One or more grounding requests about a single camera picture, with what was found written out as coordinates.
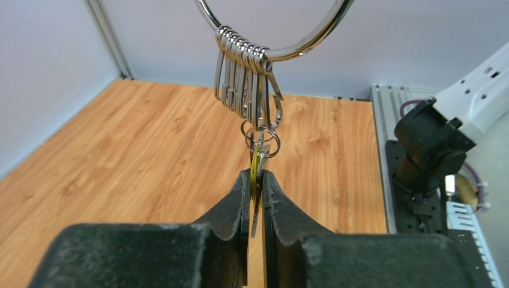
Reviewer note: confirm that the large silver keyring with clips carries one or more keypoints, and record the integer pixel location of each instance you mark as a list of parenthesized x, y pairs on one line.
[(244, 79)]

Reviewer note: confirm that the aluminium frame rail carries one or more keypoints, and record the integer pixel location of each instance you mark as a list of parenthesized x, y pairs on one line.
[(381, 159)]

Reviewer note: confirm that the yellow tagged key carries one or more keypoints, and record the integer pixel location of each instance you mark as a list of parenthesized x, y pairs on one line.
[(254, 171)]

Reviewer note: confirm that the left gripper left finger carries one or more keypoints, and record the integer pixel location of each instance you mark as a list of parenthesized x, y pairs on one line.
[(208, 252)]

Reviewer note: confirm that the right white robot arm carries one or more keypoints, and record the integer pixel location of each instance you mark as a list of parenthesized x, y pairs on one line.
[(431, 142)]

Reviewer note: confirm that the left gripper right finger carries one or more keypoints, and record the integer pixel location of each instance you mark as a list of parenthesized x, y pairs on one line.
[(300, 252)]

